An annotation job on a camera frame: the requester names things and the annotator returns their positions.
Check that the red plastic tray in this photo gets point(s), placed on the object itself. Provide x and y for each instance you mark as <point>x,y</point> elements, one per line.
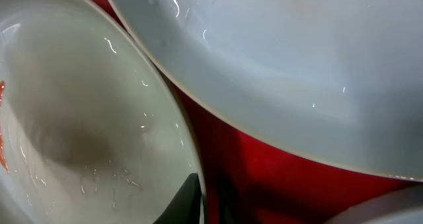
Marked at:
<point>276,186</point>

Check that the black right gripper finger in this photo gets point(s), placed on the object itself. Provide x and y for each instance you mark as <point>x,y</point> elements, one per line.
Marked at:
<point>184,208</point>

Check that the white plate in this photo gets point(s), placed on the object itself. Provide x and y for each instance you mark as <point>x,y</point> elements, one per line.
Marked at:
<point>398,207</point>
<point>90,131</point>
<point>334,81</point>

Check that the white plate top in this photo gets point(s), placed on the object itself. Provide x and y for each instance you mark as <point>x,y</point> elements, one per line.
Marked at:
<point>334,81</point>

